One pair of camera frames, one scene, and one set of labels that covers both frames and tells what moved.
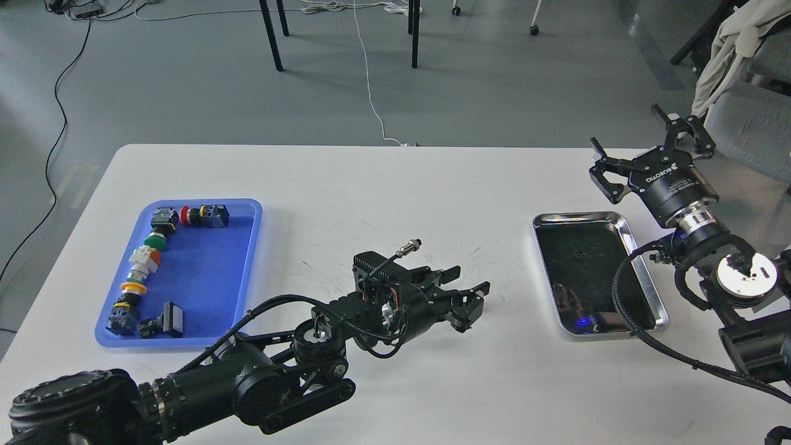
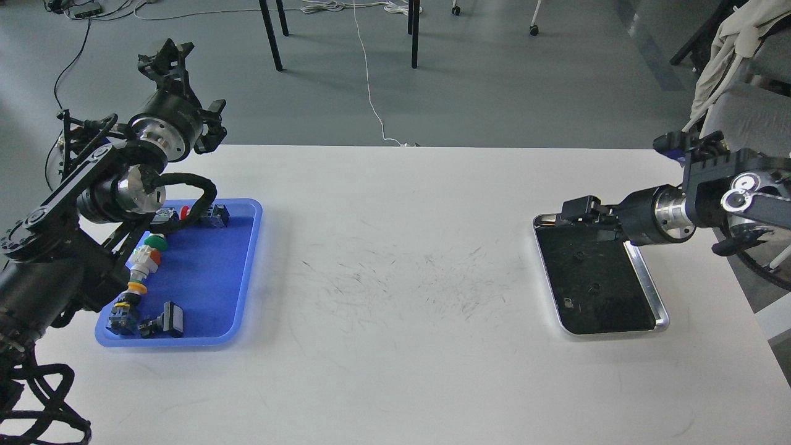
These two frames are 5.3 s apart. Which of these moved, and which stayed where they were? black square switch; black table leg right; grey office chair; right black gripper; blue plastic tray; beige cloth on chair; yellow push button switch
Moved: right black gripper
Stayed: blue plastic tray; black square switch; grey office chair; black table leg right; yellow push button switch; beige cloth on chair
